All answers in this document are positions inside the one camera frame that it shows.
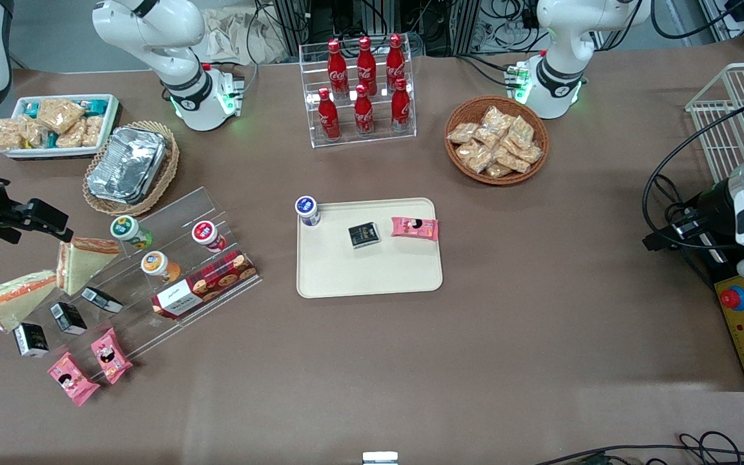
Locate clear bag of rice puffs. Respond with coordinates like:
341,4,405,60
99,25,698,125
56,123,86,150
20,116,48,149
0,118,25,153
36,98,86,135
81,115,105,149

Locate white wire basket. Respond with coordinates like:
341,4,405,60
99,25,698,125
685,62,744,185

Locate beige plastic serving tray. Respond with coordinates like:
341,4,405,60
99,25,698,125
296,198,444,299

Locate green lid yogurt cup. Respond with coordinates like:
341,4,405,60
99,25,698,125
110,215,154,252

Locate red plaid cookie box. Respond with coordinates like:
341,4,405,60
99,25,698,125
150,250,259,321

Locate small black snack box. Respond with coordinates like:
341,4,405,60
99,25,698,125
81,287,125,315
13,322,50,358
50,302,88,336
348,222,382,250

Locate round brown wicker basket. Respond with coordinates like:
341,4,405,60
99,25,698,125
444,96,550,187

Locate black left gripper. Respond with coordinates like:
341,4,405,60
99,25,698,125
642,181,737,253

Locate clear acrylic stepped shelf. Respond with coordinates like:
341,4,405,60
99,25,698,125
0,187,264,383

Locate stacked aluminium foil containers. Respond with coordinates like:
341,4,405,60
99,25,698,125
86,126,170,206

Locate orange lid yogurt cup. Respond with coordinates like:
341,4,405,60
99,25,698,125
140,251,183,284

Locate pink snack packet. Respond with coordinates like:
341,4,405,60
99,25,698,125
46,352,101,407
90,327,134,386
391,216,440,242

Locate blue lid yogurt cup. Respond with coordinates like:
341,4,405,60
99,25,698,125
294,196,322,228

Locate red cola bottle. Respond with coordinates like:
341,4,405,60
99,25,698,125
356,36,378,96
318,88,342,141
391,78,412,134
353,84,375,138
327,39,349,99
386,34,407,91

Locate triangle sandwich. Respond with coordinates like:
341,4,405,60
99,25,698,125
0,269,57,331
56,236,121,297

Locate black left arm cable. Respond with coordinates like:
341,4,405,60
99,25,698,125
642,103,744,253

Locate red lid yogurt cup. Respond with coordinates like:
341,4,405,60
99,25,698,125
191,220,228,253

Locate clear acrylic bottle rack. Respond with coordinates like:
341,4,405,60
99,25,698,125
299,40,418,150

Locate black equipment rack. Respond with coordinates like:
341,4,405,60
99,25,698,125
271,0,541,57

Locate oval wicker basket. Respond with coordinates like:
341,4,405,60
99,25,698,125
82,121,181,218

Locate white rectangular plastic bin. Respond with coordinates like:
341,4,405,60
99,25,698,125
3,94,121,161

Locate black floor cable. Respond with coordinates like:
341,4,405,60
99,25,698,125
532,431,744,465

